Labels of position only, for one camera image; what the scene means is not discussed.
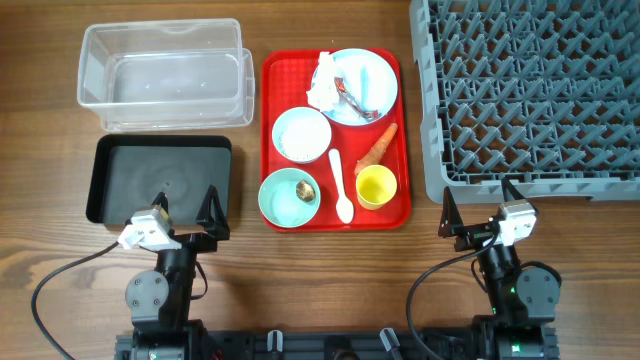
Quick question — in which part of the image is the grey dishwasher rack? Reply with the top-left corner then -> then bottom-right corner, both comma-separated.
409,0 -> 639,204

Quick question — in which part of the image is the yellow cup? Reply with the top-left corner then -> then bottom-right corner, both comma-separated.
356,164 -> 398,210

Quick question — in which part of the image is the white plastic spoon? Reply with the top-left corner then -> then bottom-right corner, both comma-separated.
328,148 -> 355,224

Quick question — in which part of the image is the green bowl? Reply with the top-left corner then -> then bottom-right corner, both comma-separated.
258,168 -> 322,229

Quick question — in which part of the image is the light blue bowl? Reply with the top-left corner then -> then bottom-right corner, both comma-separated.
271,107 -> 332,164

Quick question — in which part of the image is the white napkin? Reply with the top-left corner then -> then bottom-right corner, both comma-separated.
306,52 -> 340,112

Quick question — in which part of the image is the orange carrot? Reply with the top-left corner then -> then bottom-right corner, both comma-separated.
354,123 -> 398,176

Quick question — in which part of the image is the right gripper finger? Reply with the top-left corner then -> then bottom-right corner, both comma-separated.
501,177 -> 525,202
438,187 -> 464,237

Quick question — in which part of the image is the white rice pile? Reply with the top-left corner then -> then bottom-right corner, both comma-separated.
281,119 -> 324,161

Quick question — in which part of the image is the clear plastic bin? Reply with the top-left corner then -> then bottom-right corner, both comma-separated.
77,18 -> 256,132

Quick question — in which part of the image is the brown food scrap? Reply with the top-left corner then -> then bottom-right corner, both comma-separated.
296,180 -> 316,203

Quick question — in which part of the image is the red foil wrapper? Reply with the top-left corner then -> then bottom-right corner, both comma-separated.
334,77 -> 380,122

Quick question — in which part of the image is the black plastic tray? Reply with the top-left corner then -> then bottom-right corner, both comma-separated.
86,134 -> 232,226

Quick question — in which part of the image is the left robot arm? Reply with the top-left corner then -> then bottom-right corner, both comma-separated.
114,185 -> 230,360

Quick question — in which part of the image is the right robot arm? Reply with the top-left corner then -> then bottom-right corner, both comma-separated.
436,179 -> 562,359

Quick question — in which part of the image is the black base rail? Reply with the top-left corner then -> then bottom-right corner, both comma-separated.
114,327 -> 559,360

